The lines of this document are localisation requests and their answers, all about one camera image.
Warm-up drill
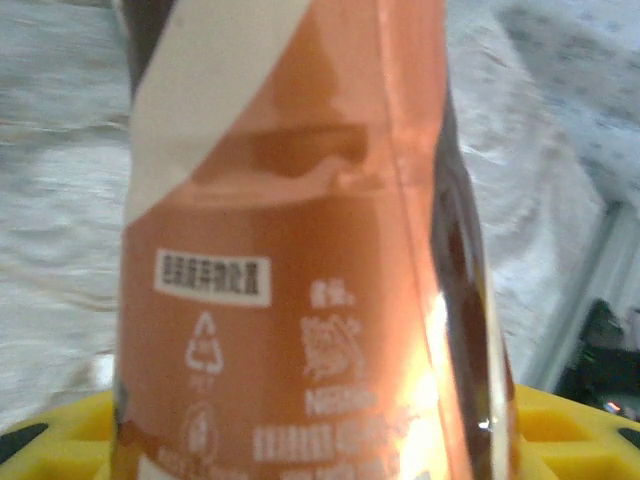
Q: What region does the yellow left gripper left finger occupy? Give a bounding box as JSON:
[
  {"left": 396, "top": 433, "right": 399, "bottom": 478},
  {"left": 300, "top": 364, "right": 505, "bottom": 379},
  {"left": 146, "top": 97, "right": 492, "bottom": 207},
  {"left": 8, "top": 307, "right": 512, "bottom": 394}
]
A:
[{"left": 0, "top": 389, "right": 121, "bottom": 480}]

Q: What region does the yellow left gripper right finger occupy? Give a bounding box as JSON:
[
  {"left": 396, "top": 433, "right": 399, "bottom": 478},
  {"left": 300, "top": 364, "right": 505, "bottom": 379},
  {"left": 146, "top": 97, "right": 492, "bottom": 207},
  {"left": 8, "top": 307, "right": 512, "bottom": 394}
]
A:
[{"left": 507, "top": 382, "right": 640, "bottom": 480}]

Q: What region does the brown bottle orange label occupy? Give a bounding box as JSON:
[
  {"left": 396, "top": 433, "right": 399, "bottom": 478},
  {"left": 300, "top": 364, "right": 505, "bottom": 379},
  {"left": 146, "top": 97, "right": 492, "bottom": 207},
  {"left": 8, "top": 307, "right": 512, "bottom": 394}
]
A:
[{"left": 112, "top": 0, "right": 519, "bottom": 480}]

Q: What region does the aluminium base beam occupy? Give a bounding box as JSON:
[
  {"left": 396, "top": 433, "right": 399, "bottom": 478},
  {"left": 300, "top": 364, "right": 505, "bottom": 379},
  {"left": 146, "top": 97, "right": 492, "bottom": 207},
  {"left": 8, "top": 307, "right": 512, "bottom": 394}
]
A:
[{"left": 537, "top": 199, "right": 634, "bottom": 394}]

